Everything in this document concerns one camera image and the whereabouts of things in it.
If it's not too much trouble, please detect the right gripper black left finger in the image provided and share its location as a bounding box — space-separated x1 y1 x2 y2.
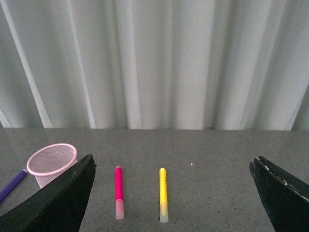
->
0 154 96 232

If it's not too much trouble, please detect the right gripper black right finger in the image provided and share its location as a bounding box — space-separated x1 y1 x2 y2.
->
249 156 309 232

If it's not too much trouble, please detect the purple marker pen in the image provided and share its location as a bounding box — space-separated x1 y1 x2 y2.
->
0 169 28 202

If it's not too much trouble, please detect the pink mesh pen cup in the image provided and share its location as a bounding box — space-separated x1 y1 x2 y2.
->
27 143 77 188

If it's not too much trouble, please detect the pink marker pen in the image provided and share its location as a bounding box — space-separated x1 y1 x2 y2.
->
115 166 124 220

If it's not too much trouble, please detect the yellow marker pen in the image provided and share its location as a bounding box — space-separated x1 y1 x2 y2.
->
159 167 169 223

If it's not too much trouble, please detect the white pleated curtain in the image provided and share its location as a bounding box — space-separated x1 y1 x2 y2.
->
0 0 309 130

